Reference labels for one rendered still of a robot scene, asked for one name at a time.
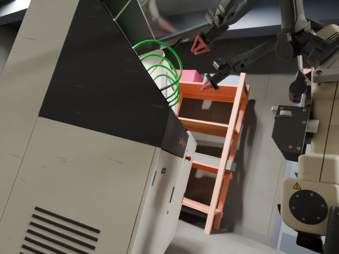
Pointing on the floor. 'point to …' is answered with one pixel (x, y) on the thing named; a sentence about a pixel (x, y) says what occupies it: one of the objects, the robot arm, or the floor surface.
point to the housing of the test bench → (29, 81)
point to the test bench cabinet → (78, 192)
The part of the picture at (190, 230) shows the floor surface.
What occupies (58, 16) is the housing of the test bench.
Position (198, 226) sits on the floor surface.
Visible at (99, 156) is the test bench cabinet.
